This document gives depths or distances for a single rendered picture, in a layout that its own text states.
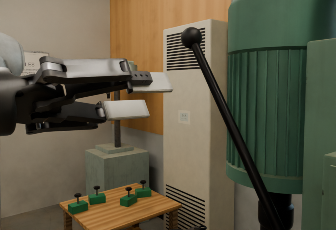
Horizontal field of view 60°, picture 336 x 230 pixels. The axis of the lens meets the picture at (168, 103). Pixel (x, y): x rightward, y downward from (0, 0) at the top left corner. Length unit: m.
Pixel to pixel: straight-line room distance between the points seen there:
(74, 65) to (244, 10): 0.28
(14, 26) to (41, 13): 0.31
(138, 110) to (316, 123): 0.25
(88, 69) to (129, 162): 2.50
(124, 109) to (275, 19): 0.26
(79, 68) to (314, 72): 0.30
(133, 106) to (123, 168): 2.35
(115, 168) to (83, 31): 1.69
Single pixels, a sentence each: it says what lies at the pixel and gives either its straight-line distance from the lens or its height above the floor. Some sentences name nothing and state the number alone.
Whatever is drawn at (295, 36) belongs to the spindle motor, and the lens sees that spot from 0.46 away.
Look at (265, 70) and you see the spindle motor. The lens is 0.46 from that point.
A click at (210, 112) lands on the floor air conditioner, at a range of 2.00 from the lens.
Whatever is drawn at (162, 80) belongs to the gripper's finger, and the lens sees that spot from 0.40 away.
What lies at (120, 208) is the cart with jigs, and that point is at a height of 0.53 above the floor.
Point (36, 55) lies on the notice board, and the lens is 3.41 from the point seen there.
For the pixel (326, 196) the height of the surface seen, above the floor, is 1.26.
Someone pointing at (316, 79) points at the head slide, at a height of 1.37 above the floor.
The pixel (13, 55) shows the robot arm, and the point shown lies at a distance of 0.87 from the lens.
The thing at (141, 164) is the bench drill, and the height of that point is 0.59.
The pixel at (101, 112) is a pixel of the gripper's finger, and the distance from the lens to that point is 0.43.
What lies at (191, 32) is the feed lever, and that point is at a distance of 0.47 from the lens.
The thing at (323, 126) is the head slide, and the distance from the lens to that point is 0.43.
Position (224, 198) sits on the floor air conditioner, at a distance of 2.26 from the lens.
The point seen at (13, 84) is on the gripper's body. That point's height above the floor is 1.36.
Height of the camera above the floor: 1.36
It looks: 4 degrees down
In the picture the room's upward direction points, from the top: straight up
